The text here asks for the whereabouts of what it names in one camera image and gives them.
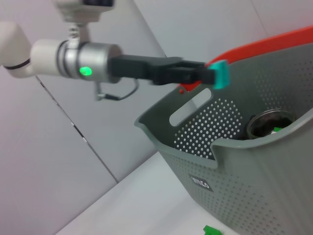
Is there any glass teacup black base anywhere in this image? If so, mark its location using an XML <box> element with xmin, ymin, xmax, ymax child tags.
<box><xmin>246</xmin><ymin>109</ymin><xmax>296</xmax><ymax>141</ymax></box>

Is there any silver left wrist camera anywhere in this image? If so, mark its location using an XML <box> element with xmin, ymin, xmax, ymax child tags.
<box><xmin>51</xmin><ymin>0</ymin><xmax>116</xmax><ymax>23</ymax></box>

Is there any teal toy brick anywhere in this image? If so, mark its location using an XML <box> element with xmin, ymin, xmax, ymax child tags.
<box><xmin>209</xmin><ymin>60</ymin><xmax>232</xmax><ymax>90</ymax></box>

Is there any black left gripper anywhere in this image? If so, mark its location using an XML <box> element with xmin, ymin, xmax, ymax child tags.
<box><xmin>110</xmin><ymin>55</ymin><xmax>215</xmax><ymax>86</ymax></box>

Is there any grey-green perforated storage bin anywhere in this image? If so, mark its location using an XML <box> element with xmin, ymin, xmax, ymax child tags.
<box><xmin>134</xmin><ymin>25</ymin><xmax>313</xmax><ymax>235</ymax></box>

